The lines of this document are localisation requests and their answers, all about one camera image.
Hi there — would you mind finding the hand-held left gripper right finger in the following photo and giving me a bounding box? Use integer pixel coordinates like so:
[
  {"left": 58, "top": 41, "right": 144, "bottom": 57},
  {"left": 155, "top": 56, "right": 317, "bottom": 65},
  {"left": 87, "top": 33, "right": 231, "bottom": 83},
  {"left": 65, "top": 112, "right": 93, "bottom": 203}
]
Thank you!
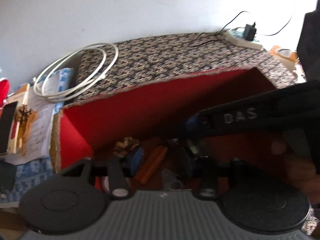
[{"left": 181, "top": 145, "right": 253, "bottom": 198}]

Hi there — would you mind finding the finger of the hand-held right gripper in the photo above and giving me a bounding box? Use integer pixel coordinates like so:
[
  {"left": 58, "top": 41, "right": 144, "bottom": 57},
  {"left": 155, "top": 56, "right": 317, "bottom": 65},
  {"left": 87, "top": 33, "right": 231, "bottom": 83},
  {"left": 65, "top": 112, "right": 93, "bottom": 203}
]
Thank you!
[{"left": 184, "top": 114, "right": 213, "bottom": 155}]

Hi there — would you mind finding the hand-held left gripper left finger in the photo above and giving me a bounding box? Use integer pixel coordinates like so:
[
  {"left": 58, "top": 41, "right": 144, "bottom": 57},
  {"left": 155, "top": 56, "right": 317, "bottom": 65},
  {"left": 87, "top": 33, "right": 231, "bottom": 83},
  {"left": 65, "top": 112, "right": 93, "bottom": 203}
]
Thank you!
[{"left": 61, "top": 147, "right": 145, "bottom": 200}]

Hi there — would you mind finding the orange lighter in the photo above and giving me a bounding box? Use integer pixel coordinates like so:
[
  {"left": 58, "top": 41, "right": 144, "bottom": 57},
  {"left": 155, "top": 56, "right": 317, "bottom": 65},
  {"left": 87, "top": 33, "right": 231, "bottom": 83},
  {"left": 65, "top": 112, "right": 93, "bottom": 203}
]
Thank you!
[{"left": 134, "top": 145, "right": 168, "bottom": 184}]

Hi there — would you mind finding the brown pine cone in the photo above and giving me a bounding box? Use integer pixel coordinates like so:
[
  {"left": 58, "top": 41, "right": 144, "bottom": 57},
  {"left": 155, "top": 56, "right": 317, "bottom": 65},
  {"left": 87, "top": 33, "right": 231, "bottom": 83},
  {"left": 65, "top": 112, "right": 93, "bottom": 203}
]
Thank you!
[{"left": 112, "top": 136, "right": 140, "bottom": 157}]

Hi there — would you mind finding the clear blue correction tape dispenser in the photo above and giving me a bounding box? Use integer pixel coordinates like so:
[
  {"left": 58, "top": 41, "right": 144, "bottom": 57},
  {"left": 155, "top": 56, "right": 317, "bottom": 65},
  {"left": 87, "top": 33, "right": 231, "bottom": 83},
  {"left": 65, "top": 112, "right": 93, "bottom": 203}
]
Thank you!
[{"left": 160, "top": 169, "right": 184, "bottom": 191}]

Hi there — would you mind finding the red cardboard box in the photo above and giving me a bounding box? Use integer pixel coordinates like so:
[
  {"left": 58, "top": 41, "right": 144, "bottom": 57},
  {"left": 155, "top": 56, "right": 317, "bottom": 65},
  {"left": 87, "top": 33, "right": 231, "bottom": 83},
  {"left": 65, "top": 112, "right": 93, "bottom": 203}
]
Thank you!
[{"left": 49, "top": 66, "right": 313, "bottom": 195}]

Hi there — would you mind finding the person's right hand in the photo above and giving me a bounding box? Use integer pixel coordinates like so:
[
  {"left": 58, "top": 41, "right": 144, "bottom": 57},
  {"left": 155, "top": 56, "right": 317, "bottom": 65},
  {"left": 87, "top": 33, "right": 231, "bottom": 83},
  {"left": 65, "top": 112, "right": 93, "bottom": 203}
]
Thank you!
[{"left": 271, "top": 129, "right": 319, "bottom": 200}]

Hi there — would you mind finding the orange packet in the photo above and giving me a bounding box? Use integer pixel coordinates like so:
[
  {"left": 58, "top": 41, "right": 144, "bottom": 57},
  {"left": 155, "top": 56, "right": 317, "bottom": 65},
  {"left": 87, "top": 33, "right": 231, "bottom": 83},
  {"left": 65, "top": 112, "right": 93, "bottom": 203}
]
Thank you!
[{"left": 269, "top": 45, "right": 299, "bottom": 62}]

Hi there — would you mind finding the white power strip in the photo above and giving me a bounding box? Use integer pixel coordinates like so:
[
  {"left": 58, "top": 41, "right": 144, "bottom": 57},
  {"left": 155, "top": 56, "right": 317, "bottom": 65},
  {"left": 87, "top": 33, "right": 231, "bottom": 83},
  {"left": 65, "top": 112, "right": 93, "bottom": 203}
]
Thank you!
[{"left": 225, "top": 28, "right": 263, "bottom": 51}]

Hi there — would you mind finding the dark tall object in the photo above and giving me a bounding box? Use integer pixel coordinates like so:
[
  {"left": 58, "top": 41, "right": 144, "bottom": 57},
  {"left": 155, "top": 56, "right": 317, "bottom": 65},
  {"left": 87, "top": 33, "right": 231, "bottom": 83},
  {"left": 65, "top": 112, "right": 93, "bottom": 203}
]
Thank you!
[{"left": 297, "top": 10, "right": 320, "bottom": 83}]

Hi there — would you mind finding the black plug charger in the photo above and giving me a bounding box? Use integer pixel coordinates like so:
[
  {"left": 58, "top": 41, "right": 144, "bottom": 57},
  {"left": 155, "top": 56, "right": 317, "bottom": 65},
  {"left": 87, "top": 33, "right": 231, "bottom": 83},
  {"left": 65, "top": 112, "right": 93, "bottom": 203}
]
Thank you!
[{"left": 244, "top": 22, "right": 257, "bottom": 42}]

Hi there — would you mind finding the white printed paper sheet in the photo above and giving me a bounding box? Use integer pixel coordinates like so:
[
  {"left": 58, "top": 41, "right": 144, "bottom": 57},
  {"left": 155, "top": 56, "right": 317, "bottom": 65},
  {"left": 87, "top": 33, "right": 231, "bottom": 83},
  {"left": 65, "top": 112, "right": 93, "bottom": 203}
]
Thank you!
[{"left": 10, "top": 85, "right": 55, "bottom": 165}]

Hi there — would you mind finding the blue white patterned cloth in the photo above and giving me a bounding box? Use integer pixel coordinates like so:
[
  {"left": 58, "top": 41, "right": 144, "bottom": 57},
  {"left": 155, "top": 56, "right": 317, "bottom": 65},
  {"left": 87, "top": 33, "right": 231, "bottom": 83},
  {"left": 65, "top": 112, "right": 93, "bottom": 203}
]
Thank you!
[{"left": 0, "top": 67, "right": 75, "bottom": 202}]

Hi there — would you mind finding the black smartphone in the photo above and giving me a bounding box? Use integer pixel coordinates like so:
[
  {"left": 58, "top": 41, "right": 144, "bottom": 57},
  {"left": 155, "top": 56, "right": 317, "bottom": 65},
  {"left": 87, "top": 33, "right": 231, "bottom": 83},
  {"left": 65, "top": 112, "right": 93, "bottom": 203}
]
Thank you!
[{"left": 0, "top": 101, "right": 19, "bottom": 155}]

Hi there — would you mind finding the red object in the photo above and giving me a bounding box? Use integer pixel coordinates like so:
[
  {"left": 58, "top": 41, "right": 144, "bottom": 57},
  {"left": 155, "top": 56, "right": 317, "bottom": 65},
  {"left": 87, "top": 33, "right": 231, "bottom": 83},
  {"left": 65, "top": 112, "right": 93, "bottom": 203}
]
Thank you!
[{"left": 0, "top": 78, "right": 10, "bottom": 105}]

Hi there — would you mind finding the black plug adapter with cord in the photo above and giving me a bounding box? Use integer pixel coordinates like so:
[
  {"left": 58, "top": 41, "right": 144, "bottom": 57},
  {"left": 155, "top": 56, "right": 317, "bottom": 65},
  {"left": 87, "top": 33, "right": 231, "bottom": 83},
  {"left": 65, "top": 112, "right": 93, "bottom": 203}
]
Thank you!
[{"left": 192, "top": 0, "right": 302, "bottom": 47}]

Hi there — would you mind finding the coiled white cable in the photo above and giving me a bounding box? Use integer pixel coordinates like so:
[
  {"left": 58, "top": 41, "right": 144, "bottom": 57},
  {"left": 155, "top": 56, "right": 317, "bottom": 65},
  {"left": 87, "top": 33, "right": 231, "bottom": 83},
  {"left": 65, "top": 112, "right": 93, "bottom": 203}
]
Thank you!
[{"left": 34, "top": 42, "right": 119, "bottom": 103}]

